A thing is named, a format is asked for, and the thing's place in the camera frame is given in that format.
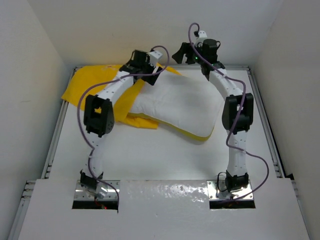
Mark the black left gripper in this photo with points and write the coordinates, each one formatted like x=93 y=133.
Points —
x=147 y=62

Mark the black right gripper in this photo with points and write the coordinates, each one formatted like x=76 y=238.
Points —
x=178 y=56

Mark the white pillow with yellow edge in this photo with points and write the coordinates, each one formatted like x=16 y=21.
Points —
x=189 y=105

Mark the yellow Pikachu pillowcase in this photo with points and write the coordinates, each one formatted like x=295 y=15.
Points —
x=88 y=76

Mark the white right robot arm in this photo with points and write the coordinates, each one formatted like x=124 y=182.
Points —
x=237 y=115

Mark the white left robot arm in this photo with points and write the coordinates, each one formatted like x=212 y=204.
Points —
x=95 y=109

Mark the white front cover board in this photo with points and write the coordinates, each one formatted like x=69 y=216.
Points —
x=162 y=210

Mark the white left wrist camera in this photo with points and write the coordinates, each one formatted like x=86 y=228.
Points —
x=154 y=57

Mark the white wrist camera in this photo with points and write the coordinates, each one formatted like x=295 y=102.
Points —
x=200 y=36
x=154 y=57

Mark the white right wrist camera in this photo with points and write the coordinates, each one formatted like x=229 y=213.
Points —
x=200 y=36

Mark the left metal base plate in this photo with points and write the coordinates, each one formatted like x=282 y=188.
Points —
x=103 y=192

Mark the metal base plate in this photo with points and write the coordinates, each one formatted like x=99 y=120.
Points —
x=220 y=193
x=103 y=192

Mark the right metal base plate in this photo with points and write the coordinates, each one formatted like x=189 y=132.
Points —
x=220 y=193

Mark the aluminium table frame rail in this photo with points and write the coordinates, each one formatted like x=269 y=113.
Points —
x=133 y=154

